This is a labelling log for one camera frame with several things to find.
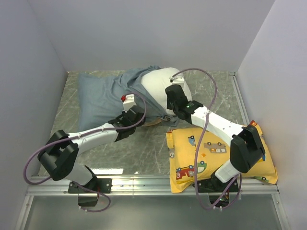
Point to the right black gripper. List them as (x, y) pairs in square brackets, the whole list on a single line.
[(169, 106)]

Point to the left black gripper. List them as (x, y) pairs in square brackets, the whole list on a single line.
[(123, 112)]

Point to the white pillow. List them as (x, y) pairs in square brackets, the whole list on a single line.
[(155, 83)]

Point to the blue striped pillowcase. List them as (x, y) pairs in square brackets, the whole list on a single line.
[(100, 99)]

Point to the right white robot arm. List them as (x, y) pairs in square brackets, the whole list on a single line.
[(245, 144)]

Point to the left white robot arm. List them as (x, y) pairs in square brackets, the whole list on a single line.
[(59, 158)]

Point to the yellow cartoon car pillow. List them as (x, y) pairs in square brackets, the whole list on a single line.
[(213, 153)]

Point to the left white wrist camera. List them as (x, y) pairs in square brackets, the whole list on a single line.
[(128, 101)]

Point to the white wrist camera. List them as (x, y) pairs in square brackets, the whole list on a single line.
[(128, 101), (177, 80)]

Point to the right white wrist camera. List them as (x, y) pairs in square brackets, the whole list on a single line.
[(177, 80)]

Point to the right side aluminium rail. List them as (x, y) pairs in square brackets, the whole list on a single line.
[(239, 98)]

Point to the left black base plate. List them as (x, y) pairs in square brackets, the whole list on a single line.
[(89, 194)]

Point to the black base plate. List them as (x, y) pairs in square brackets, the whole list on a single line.
[(89, 194), (221, 195)]

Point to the aluminium mounting rail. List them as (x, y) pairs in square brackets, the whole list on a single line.
[(143, 185)]

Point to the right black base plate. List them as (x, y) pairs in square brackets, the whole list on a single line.
[(221, 195)]

